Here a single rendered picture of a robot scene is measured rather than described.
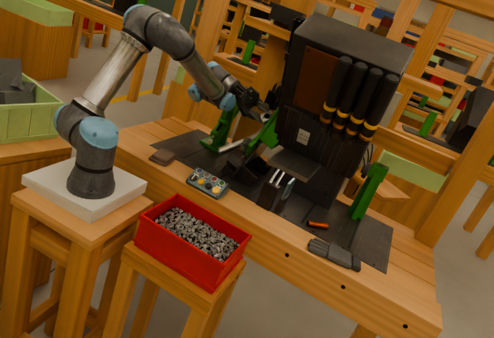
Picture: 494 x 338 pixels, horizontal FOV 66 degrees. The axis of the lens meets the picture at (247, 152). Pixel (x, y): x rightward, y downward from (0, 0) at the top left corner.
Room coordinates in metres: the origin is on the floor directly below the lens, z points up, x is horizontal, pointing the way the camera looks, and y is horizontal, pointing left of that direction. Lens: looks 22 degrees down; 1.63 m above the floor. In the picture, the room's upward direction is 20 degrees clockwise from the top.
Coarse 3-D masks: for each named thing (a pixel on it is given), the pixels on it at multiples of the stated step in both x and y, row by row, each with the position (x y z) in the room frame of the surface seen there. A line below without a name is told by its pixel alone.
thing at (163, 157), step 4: (160, 148) 1.47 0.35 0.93; (156, 152) 1.43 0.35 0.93; (160, 152) 1.44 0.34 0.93; (164, 152) 1.45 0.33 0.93; (168, 152) 1.47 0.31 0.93; (172, 152) 1.48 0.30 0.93; (152, 156) 1.40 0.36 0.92; (156, 156) 1.40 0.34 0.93; (160, 156) 1.41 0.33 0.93; (164, 156) 1.42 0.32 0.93; (168, 156) 1.43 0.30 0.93; (172, 156) 1.45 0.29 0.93; (152, 160) 1.39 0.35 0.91; (156, 160) 1.39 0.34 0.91; (160, 160) 1.39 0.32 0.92; (164, 160) 1.39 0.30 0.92; (168, 160) 1.41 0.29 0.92; (172, 160) 1.45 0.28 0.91; (160, 164) 1.39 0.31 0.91; (164, 164) 1.39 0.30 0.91
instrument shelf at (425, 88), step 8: (248, 16) 1.83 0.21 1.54; (248, 24) 1.83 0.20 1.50; (256, 24) 1.82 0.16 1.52; (264, 24) 1.80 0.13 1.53; (272, 24) 1.82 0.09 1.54; (272, 32) 1.79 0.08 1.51; (280, 32) 1.78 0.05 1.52; (288, 32) 1.77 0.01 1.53; (288, 40) 1.76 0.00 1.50; (408, 80) 1.60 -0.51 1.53; (416, 80) 1.64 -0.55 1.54; (408, 88) 1.60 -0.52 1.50; (416, 88) 1.59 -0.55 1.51; (424, 88) 1.58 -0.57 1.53; (432, 88) 1.58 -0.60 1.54; (440, 88) 1.70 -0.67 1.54; (432, 96) 1.57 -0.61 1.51; (440, 96) 1.56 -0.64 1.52
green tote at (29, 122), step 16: (32, 80) 1.62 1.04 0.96; (48, 96) 1.55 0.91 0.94; (0, 112) 1.28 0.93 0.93; (16, 112) 1.33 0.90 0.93; (32, 112) 1.39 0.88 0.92; (48, 112) 1.45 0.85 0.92; (0, 128) 1.29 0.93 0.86; (16, 128) 1.34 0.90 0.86; (32, 128) 1.40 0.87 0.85; (48, 128) 1.46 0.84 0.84; (0, 144) 1.29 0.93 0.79
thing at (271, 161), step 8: (280, 152) 1.40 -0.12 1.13; (288, 152) 1.43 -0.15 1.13; (272, 160) 1.29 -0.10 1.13; (280, 160) 1.31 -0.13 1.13; (288, 160) 1.34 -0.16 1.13; (296, 160) 1.37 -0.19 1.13; (304, 160) 1.41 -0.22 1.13; (312, 160) 1.44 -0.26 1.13; (280, 168) 1.27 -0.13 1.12; (288, 168) 1.27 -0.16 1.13; (296, 168) 1.29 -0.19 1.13; (304, 168) 1.32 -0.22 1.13; (312, 168) 1.35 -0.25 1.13; (296, 176) 1.25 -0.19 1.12; (304, 176) 1.25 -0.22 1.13
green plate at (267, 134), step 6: (276, 114) 1.48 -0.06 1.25; (270, 120) 1.48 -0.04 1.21; (264, 126) 1.49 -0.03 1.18; (270, 126) 1.49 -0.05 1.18; (264, 132) 1.50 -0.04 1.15; (270, 132) 1.49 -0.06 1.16; (258, 138) 1.49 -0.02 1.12; (264, 138) 1.50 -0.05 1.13; (270, 138) 1.49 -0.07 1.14; (270, 144) 1.49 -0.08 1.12; (276, 144) 1.50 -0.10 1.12
